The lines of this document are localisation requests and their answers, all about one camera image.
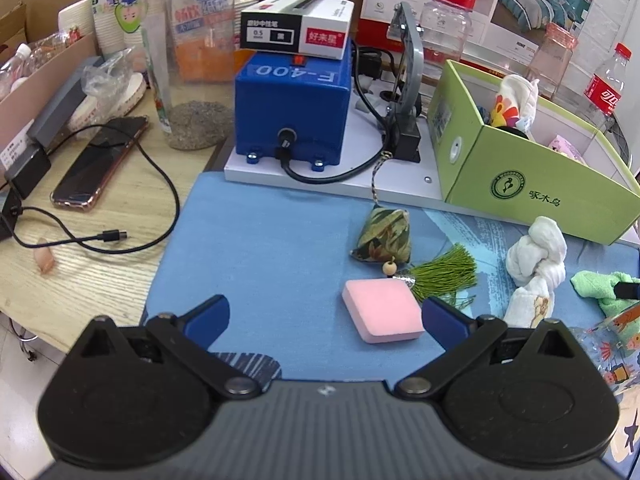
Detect small pink object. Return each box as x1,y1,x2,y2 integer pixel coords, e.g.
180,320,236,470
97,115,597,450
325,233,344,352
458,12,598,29
32,237,59,276

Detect white knotted towel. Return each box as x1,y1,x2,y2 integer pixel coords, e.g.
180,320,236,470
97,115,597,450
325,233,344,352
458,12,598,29
502,216,569,329

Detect green towel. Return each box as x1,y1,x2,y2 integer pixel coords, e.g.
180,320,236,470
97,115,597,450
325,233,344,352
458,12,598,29
570,270,640,319

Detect clear plastic water bottle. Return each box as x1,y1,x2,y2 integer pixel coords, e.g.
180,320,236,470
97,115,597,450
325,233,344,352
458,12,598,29
0,42,34,101

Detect bagged white paper bowls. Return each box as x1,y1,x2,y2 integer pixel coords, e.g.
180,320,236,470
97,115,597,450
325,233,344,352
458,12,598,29
67,47,149,129

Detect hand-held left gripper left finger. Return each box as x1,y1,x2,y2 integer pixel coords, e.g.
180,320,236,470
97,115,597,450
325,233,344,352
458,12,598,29
70,294,258,401

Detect clear plastic jar black lid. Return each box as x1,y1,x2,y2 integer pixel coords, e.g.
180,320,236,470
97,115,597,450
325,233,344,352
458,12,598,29
136,0,239,151

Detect flower print cloth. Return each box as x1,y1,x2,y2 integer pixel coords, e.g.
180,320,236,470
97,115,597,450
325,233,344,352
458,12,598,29
482,92,524,134

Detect grey flat box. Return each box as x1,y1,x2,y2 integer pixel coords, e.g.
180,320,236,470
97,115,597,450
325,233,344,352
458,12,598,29
27,55,109,151

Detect black smartphone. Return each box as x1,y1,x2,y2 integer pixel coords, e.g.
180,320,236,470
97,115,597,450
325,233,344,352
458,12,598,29
50,116,151,212

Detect glass bottle with pink lid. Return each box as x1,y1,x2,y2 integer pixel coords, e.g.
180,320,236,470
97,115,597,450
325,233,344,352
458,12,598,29
525,22,581,104

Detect blue metal machine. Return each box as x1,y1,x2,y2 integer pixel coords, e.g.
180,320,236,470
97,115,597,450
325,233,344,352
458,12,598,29
234,52,354,169

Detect pink tissue packet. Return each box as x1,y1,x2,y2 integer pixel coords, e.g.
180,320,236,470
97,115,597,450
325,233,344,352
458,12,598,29
547,134,587,166

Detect black charging cable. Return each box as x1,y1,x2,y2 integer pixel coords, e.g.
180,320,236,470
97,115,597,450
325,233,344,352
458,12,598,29
0,124,181,257

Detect camouflage sachet with green tassel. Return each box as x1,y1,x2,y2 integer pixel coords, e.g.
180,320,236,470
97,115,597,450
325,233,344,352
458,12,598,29
350,152,479,307

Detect black power plug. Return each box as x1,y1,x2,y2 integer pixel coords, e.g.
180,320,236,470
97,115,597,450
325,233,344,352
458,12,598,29
355,46,389,81

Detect green cardboard box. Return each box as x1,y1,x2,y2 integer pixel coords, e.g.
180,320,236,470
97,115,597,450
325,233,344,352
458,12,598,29
429,59,640,247

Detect white base board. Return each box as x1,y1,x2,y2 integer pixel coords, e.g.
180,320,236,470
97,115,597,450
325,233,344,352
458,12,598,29
224,154,502,212

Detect low open cardboard box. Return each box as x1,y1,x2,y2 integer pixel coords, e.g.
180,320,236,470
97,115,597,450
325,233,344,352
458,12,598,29
0,30,101,134

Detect pink sponge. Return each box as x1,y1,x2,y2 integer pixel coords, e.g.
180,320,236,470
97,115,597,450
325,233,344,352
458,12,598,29
342,277,426,346

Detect stack of paper cups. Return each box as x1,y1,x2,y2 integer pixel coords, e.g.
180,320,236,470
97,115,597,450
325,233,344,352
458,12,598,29
57,0,102,57
89,0,151,61

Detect black machine power cable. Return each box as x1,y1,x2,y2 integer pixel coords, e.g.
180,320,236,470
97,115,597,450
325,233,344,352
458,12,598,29
276,129,397,184

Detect cola bottle with red label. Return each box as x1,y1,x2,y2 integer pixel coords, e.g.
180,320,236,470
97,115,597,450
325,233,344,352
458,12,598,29
582,42,635,131

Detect blue printed tablecloth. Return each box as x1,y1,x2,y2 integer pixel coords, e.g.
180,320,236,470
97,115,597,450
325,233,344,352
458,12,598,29
144,172,640,480

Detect black white pen box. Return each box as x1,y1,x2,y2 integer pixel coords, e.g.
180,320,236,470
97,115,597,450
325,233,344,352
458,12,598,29
239,0,356,61

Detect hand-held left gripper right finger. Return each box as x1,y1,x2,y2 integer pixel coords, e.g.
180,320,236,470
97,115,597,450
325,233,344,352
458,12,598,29
394,295,584,401

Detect clear jar with red cap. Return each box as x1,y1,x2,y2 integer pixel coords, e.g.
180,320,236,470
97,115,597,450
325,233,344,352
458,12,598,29
419,0,479,69

